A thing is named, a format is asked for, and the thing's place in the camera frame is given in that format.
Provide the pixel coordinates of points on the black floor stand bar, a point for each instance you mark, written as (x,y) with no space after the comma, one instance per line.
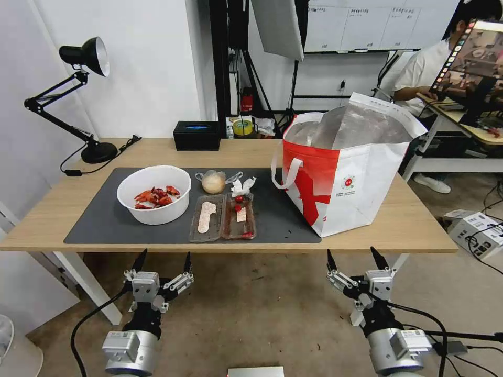
(471,335)

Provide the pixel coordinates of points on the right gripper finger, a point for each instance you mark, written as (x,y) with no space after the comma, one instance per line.
(380,260)
(337,279)

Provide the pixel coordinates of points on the person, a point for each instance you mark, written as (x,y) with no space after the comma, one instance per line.
(420,70)

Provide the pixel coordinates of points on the black light stand tripod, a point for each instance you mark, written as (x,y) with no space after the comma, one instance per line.
(259,90)

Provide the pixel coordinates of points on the red crayfish shells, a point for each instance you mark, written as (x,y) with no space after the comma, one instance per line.
(153,195)

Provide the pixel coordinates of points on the round pale bun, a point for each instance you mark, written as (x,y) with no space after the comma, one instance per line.
(213,184)

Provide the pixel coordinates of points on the clear plastic clamshell container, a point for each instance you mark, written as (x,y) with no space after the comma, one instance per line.
(220,220)

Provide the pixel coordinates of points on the white table leg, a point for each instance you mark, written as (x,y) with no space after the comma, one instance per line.
(400,264)
(90,286)

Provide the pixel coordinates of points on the dark grey table mat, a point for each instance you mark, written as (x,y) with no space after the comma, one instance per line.
(98,220)

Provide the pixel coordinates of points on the white plastic bowl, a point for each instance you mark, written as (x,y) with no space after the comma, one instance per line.
(157,214)

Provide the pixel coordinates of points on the black metal frame post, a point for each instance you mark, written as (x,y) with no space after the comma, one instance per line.
(222,59)

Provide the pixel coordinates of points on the clear thin plastic bag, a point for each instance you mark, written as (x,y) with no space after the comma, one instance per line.
(200,175)

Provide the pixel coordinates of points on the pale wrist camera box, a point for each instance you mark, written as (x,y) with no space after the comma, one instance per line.
(145,288)
(379,285)

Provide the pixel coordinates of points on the white cardboard box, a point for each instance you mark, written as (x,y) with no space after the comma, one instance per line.
(467,231)

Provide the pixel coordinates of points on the grey power adapter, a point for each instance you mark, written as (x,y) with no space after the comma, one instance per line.
(456,347)

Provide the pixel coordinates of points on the white wall whiteboard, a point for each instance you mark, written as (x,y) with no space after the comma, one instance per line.
(365,27)

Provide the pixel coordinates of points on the white shoe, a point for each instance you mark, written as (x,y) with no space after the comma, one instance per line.
(432,183)

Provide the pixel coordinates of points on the wooden side desk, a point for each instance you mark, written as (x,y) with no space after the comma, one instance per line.
(448,121)

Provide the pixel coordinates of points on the black tissue box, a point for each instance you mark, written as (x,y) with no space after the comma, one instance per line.
(196,139)

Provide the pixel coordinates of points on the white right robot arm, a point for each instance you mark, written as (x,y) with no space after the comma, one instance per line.
(393,353)

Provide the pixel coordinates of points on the black desk lamp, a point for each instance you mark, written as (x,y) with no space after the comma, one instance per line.
(98,151)

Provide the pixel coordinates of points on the robot front shell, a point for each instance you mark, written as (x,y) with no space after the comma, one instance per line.
(255,372)

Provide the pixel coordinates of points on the red fire extinguisher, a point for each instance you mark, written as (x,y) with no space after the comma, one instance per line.
(246,103)

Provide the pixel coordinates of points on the white drawer cabinet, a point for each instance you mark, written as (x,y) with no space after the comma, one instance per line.
(31,290)

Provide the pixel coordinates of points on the small pale paper piece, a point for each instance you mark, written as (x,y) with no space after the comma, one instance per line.
(242,216)

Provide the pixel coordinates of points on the red white takeout bag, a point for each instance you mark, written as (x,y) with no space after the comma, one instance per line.
(373,188)

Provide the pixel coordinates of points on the crumpled white tissue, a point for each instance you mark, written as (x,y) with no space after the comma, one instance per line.
(239,188)

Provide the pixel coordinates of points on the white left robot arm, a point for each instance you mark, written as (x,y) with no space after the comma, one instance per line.
(129,353)

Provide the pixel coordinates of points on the computer monitor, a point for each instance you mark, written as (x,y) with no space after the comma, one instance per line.
(471,51)

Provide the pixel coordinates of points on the white photo softbox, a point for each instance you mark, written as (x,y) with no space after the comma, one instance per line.
(279,27)

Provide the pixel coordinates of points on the yellow tape roll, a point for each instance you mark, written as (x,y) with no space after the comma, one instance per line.
(243,127)

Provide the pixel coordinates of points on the pink white food strip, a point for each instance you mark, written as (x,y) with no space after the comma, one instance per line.
(206,218)

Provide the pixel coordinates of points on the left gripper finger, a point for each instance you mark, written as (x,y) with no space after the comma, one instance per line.
(181,280)
(139,263)

